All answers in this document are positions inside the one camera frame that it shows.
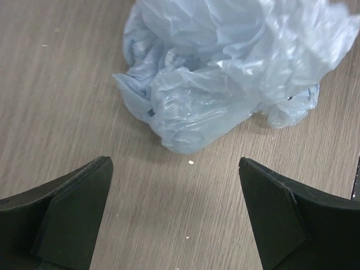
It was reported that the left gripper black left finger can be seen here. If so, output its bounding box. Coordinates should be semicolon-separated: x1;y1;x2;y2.
1;156;114;269

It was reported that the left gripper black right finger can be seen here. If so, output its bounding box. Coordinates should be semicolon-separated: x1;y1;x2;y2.
239;157;359;269

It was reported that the light blue plastic bag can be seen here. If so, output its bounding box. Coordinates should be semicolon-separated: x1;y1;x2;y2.
114;1;359;154

